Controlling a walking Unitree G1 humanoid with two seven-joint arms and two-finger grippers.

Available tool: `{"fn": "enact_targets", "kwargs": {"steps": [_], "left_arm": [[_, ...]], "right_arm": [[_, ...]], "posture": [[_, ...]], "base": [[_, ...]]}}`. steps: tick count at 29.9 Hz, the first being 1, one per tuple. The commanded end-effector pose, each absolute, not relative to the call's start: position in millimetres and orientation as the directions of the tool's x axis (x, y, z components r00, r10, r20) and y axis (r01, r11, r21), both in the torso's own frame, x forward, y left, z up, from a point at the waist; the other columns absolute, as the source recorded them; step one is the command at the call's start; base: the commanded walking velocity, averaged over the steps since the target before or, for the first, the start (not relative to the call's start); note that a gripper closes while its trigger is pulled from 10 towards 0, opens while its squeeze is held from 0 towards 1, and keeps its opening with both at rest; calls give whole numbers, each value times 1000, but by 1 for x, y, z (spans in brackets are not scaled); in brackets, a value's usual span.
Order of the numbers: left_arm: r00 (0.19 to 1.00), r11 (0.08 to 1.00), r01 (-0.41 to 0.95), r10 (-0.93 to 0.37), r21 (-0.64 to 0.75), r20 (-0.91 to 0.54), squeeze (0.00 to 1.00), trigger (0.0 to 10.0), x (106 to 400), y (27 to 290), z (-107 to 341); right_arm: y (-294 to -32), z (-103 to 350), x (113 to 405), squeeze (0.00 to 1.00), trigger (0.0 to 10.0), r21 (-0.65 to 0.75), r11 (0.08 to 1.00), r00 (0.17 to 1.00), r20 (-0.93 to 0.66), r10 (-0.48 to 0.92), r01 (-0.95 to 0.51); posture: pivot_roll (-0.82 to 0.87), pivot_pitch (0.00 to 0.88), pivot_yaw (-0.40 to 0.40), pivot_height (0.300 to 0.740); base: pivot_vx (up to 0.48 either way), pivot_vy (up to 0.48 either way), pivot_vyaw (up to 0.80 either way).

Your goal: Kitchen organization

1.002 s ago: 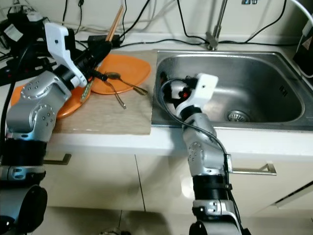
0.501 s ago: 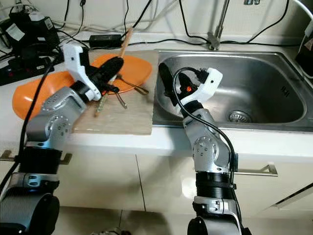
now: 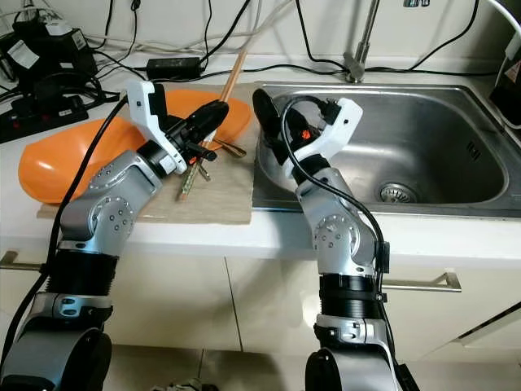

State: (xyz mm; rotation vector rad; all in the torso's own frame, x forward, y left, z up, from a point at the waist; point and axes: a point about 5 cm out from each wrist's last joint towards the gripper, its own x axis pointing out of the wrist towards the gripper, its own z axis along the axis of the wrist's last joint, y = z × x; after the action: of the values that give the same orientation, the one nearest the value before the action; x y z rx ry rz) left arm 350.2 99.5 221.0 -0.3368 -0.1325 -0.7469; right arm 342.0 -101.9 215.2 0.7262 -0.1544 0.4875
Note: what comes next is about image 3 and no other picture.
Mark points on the wooden chopstick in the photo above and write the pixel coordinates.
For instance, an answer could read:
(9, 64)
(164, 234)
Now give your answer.
(236, 73)

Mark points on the grey robot foot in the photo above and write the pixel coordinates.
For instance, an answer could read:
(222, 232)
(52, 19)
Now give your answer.
(195, 385)

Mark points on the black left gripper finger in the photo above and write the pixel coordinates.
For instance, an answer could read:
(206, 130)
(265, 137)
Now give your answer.
(202, 138)
(210, 116)

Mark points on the black power adapter brick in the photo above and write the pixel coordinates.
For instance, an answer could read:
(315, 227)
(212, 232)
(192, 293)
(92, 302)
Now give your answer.
(173, 68)

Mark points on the sink drain strainer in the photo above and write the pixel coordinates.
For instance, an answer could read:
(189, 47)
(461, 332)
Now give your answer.
(397, 194)

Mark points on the chrome faucet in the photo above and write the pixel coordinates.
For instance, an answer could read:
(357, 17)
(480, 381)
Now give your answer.
(355, 67)

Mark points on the black appliance with warning label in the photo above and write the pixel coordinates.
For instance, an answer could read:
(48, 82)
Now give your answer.
(509, 90)

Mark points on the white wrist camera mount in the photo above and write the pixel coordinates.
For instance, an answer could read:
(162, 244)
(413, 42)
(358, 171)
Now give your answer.
(146, 102)
(343, 118)

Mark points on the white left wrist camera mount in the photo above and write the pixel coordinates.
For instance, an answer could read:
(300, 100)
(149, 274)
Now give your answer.
(146, 102)

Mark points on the steel fork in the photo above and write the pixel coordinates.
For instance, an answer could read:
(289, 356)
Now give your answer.
(201, 171)

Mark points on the silver wall bracket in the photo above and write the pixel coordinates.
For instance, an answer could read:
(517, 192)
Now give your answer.
(417, 2)

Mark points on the beige kitchen base cabinet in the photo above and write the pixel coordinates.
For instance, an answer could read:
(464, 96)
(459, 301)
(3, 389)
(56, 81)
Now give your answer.
(212, 301)

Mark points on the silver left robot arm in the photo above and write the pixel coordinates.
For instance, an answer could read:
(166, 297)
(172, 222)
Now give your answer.
(98, 212)

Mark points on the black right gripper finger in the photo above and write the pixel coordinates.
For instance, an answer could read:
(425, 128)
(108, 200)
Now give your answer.
(269, 116)

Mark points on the orange plate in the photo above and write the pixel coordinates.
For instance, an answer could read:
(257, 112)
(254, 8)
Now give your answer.
(187, 98)

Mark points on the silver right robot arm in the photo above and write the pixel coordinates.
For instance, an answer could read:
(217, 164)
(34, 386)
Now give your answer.
(342, 236)

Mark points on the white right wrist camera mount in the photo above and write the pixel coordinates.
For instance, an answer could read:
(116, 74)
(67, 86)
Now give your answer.
(343, 118)

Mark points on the stainless steel sink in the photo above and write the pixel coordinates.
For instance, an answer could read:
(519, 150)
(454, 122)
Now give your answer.
(415, 130)

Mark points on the beige woven placemat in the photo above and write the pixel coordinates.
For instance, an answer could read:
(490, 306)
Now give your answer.
(228, 204)

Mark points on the black battery charger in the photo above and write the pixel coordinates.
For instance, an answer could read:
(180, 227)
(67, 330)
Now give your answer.
(49, 57)

